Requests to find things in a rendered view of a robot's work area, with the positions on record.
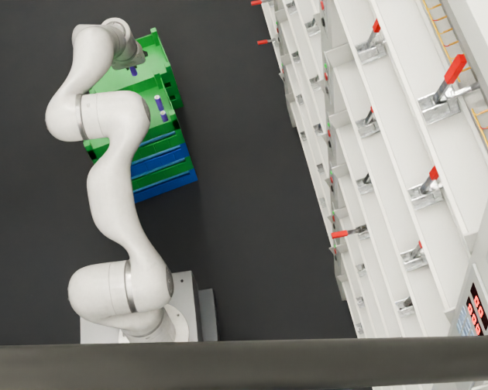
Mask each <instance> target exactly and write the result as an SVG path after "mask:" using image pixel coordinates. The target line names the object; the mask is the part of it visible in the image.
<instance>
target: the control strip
mask: <svg viewBox="0 0 488 390"><path fill-rule="evenodd" d="M475 294H477V296H478V298H479V302H480V304H481V307H482V308H483V312H484V315H483V318H482V319H481V318H480V315H479V312H478V309H477V308H476V304H475V302H474V297H475ZM469 301H470V303H471V305H472V308H473V311H474V313H475V316H476V319H477V322H478V324H479V327H480V329H481V334H480V336H484V335H488V294H487V291H486V288H485V286H484V284H483V280H482V279H481V276H480V274H479V271H478V268H477V266H476V264H472V266H471V269H470V272H469V277H468V279H467V282H466V287H465V289H464V292H463V295H462V299H461V302H460V305H459V309H458V312H457V315H456V318H455V322H454V325H453V328H452V332H451V335H450V337H453V336H478V334H477V332H476V328H475V326H474V324H473V320H472V318H471V316H470V313H469V310H468V305H469ZM474 383H475V382H474V381H466V382H455V385H456V388H457V390H472V389H471V388H472V387H473V386H474Z"/></svg>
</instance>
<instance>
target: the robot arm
mask: <svg viewBox="0 0 488 390"><path fill-rule="evenodd" d="M72 45H73V48H74V50H73V64H72V68H71V70H70V73H69V74H68V76H67V79H66V80H65V81H64V83H63V84H62V86H61V87H60V89H59V90H58V91H57V92H56V93H55V95H54V96H53V97H52V99H51V100H50V103H49V104H48V106H47V109H46V117H45V122H46V126H47V130H49V132H50V134H51V135H52V136H53V137H55V138H56V139H59V140H61V141H65V142H76V141H83V140H89V139H100V138H109V140H110V145H109V147H108V150H107V151H106V152H105V154H104V155H103V156H102V157H101V158H100V159H99V160H98V161H97V162H96V163H95V164H94V165H93V167H92V168H91V170H90V172H89V174H88V179H87V190H88V199H89V204H90V208H91V215H92V217H93V220H94V223H95V225H96V226H97V228H98V230H99V231H100V232H101V233H102V234H103V235H104V236H106V237H107V238H109V239H111V240H113V241H115V242H117V243H118V244H120V245H121V246H122V247H123V248H124V249H125V250H126V251H127V252H128V253H129V260H125V261H120V262H106V263H101V264H95V265H89V266H86V267H83V268H81V269H79V270H77V271H76V272H75V273H74V274H73V275H72V277H71V279H70V282H69V285H68V287H67V290H68V299H69V301H70V304H71V306H72V308H73V309H74V311H75V312H76V313H77V314H78V315H79V316H80V317H82V318H84V319H85V320H87V321H90V322H92V323H96V324H100V325H103V326H107V327H115V328H120V331H119V343H152V342H188V341H189V328H188V325H187V321H186V320H185V318H184V316H183V314H182V313H181V312H180V311H179V310H177V309H176V308H175V307H173V306H171V305H169V304H168V303H169V302H170V300H171V298H172V295H173V293H174V281H173V278H172V275H171V271H170V270H169V269H168V267H167V264H166V263H165V261H164V260H163V259H162V258H161V256H160V255H159V253H158V252H157V251H156V249H155V248H154V247H153V245H152V244H151V242H150V241H149V239H148V237H147V236H146V234H145V232H144V230H143V228H142V225H141V224H140V221H139V217H138V214H137V211H136V205H135V200H134V195H133V189H132V178H131V164H132V159H133V157H134V155H135V153H136V151H137V149H138V148H139V146H140V144H141V143H142V141H143V140H144V138H145V137H146V134H147V132H148V131H149V126H150V120H151V117H150V111H149V106H148V104H147V103H146V100H145V99H143V98H142V97H141V96H140V95H139V94H137V93H136V92H133V91H109V92H102V93H96V94H86V93H87V92H88V91H89V90H90V89H91V88H92V87H93V86H94V85H95V84H96V83H97V82H99V81H100V79H102V77H103V76H104V75H105V74H106V73H107V72H108V70H109V68H110V66H112V69H113V70H121V69H125V68H126V69H127V70H129V68H130V67H135V68H137V65H140V64H142V63H145V61H146V58H145V57H146V56H148V53H147V52H146V51H144V50H143V48H142V47H141V45H140V44H139V43H138V42H137V41H135V39H134V37H133V34H132V32H131V30H130V28H129V26H128V24H127V23H126V22H125V21H124V20H122V19H119V18H110V19H107V20H105V21H104V22H103V23H102V24H101V25H77V26H76V27H75V28H74V31H73V33H72Z"/></svg>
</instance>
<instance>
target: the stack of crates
mask: <svg viewBox="0 0 488 390"><path fill-rule="evenodd" d="M150 31H151V33H152V34H149V35H147V36H144V37H141V38H138V39H135V41H137V42H138V43H139V44H140V45H141V47H142V48H143V50H144V51H146V52H147V53H148V56H146V57H145V58H146V61H145V63H142V64H140V65H137V68H136V71H137V73H138V74H137V75H136V76H133V75H132V74H131V71H130V69H129V70H127V69H126V68H125V69H121V70H113V69H112V66H110V68H109V70H108V72H107V73H106V74H105V75H104V76H103V77H102V79H100V81H99V82H97V83H96V84H95V85H94V86H93V87H92V88H91V89H90V90H89V92H90V94H96V93H102V92H109V91H113V90H115V89H118V88H120V87H124V86H126V85H129V84H132V83H135V82H137V81H140V80H143V79H146V78H148V77H151V76H154V75H153V70H157V69H158V70H159V72H160V76H161V78H162V81H163V84H164V86H165V88H166V91H167V94H168V96H169V99H170V102H171V104H172V106H173V109H174V110H175V109H178V108H181V107H183V106H184V105H183V102H182V100H181V97H180V93H179V90H178V87H177V83H176V81H175V78H174V74H173V71H172V68H171V65H170V63H169V61H168V59H167V55H166V54H165V51H164V49H163V46H162V44H161V42H160V38H159V36H158V34H157V31H156V28H153V29H151V30H150Z"/></svg>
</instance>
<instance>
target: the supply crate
mask: <svg viewBox="0 0 488 390"><path fill-rule="evenodd" d="M153 75H154V76H151V77H148V78H146V79H143V80H140V81H137V82H135V83H132V84H129V85H126V86H124V87H120V88H118V89H115V90H113V91H133V92H136V93H137V94H139V95H140V96H141V97H142V98H143V99H145V100H146V103H147V104H148V106H149V111H150V117H151V120H150V126H149V131H148V132H147V134H146V137H145V138H144V140H143V141H142V142H145V141H148V140H150V139H154V138H156V137H158V136H161V135H165V134H167V133H169V132H173V131H175V130H178V129H180V125H179V122H178V120H177V116H176V114H175V111H174V109H173V106H172V104H171V102H170V99H169V96H168V94H167V91H166V88H165V86H164V84H163V81H162V78H161V76H160V72H159V70H158V69H157V70H153ZM156 95H159V96H160V99H161V101H162V104H163V107H164V111H165V112H166V114H167V117H168V120H169V121H165V122H163V120H162V118H161V115H160V111H159V109H158V107H157V105H156V101H155V99H154V97H155V96H156ZM109 145H110V140H109V138H100V139H89V140H84V147H85V148H86V150H87V152H88V155H89V156H90V158H91V160H95V159H99V158H101V157H102V156H103V155H104V154H105V152H106V151H107V150H108V147H109Z"/></svg>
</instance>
